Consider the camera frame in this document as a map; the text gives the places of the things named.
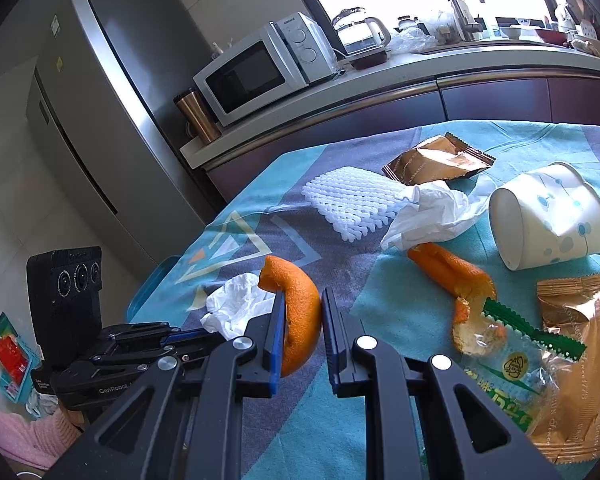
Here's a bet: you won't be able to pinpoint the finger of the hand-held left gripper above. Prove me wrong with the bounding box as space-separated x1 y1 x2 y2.
92 329 227 364
97 322 182 344

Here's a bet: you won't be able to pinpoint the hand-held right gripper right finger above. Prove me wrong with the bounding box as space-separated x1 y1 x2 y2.
320 287 563 480

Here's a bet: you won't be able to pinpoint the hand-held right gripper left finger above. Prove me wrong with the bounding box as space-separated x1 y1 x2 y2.
42 287 288 480

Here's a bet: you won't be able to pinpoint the round orange peel piece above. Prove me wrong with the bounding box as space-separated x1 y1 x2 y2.
258 255 324 378

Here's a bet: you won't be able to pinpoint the long orange peel strip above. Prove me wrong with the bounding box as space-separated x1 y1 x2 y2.
407 242 497 354

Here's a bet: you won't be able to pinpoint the white foam fruit net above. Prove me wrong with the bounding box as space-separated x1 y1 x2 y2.
302 162 419 244

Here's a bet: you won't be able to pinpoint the brown foil snack wrapper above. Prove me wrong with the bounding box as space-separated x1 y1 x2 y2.
382 132 496 186

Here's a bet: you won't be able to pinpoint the white dotted paper cup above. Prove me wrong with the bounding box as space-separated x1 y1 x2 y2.
489 161 600 272

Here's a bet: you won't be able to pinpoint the person's left forearm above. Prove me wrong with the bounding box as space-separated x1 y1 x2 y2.
0 404 83 472

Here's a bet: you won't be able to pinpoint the small crumpled white tissue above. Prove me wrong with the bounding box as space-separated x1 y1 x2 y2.
200 272 277 342

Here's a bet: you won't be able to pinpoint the colourful bags on floor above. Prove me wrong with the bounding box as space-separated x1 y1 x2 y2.
0 312 56 422

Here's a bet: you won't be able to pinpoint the teal patterned tablecloth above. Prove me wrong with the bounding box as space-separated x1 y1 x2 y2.
127 120 600 480

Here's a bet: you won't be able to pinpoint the large crumpled white tissue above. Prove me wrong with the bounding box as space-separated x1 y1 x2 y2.
380 175 497 252

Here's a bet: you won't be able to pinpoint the clear green-edged snack wrapper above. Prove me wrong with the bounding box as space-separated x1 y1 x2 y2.
459 297 589 442

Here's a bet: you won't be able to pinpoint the silver refrigerator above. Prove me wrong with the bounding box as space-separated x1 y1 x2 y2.
26 0 222 267

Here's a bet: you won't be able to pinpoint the copper travel tumbler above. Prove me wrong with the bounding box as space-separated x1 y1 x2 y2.
173 87 222 144

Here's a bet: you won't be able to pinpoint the gold snack wrapper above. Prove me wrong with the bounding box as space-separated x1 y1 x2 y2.
527 272 600 464

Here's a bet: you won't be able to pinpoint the white microwave oven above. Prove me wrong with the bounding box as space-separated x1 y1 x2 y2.
193 12 339 129

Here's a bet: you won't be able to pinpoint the white kitchen countertop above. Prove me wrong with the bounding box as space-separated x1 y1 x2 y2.
180 40 600 171

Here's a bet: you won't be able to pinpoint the dark red kitchen cabinet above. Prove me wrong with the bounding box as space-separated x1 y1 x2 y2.
204 73 600 207

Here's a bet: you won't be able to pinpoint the dark red tray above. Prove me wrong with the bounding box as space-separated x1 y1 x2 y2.
349 51 389 71

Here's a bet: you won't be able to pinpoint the glass electric kettle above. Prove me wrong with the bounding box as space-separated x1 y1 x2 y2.
331 6 392 56

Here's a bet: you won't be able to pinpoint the clear plastic bag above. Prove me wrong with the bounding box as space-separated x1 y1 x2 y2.
389 26 437 54

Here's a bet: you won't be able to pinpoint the kitchen faucet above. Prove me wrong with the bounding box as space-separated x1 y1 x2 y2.
437 0 487 42

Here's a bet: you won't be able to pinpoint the countertop clutter of dishes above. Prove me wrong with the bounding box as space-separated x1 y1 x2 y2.
535 0 600 61

